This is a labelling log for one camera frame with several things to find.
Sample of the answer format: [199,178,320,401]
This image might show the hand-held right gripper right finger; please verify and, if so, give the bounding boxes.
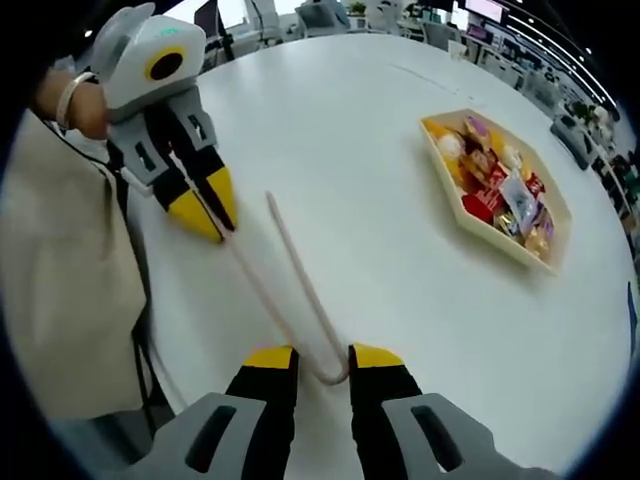
[347,342,552,480]

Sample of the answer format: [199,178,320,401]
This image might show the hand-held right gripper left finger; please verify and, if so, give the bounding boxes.
[98,343,301,480]

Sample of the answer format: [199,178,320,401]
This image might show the pink food tongs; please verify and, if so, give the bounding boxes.
[168,151,350,387]

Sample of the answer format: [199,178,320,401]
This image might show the blue orange candy food packet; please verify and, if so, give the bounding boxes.
[493,209,524,237]

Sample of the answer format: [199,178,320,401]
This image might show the small orange candy food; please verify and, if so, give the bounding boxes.
[521,229,549,262]

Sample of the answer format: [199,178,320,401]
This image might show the red snack bar food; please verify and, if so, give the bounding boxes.
[459,167,509,222]

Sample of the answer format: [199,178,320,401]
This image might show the large yellow bread food packet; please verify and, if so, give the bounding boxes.
[423,119,464,176]

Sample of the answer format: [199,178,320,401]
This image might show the cream hexagonal container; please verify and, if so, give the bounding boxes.
[418,106,573,278]

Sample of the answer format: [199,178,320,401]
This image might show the orange brown wafer food packet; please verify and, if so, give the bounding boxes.
[457,148,502,182]

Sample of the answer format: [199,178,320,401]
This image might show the purple brown candy food packet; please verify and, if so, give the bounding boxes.
[462,115,494,151]

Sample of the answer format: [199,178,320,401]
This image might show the person's left hand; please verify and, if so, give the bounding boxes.
[68,79,111,141]

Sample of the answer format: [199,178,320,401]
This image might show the desk computer monitor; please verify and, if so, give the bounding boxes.
[193,0,222,37]

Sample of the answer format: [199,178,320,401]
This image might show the blue yellow cloth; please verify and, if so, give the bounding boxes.
[626,281,640,342]

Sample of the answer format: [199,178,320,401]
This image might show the hanging projection screen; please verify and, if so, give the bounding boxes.
[464,0,507,22]

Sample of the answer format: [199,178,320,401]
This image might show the pale wrist strap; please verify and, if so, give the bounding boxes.
[55,71,99,130]

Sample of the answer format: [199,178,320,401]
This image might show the black cable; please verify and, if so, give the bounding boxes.
[106,142,162,437]

